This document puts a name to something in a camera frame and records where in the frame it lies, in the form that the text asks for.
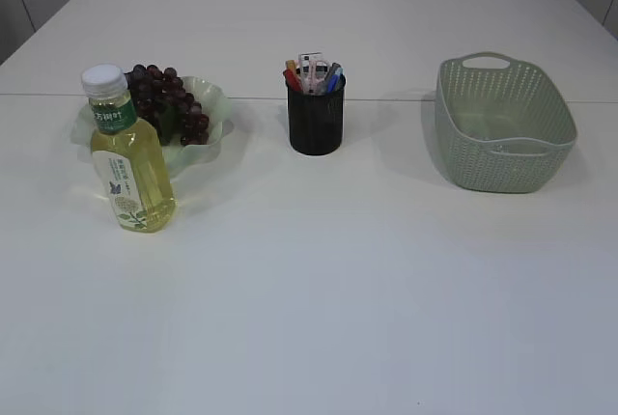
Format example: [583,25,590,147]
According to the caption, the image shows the red glitter pen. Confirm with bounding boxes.
[283,69,304,94]

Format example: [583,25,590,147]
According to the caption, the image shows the blue capped scissors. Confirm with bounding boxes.
[323,68,343,94]

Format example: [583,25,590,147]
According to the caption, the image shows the pink capped scissors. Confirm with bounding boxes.
[299,60,330,96]

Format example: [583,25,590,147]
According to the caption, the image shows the clear plastic ruler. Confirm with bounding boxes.
[297,52,324,73]

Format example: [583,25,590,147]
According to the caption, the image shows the dark red grape bunch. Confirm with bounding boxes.
[125,64,211,147]

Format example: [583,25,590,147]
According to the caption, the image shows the green tea bottle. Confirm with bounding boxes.
[81,64,176,234]

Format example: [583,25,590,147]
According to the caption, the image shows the clear plastic sheet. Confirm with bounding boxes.
[469,136,526,155]

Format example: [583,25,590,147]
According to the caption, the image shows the blue glitter pen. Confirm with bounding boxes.
[323,62,341,90]

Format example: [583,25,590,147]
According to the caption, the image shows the black mesh pen holder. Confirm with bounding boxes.
[285,76,347,156]

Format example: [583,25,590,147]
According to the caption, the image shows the green woven plastic basket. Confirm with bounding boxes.
[435,52,577,194]

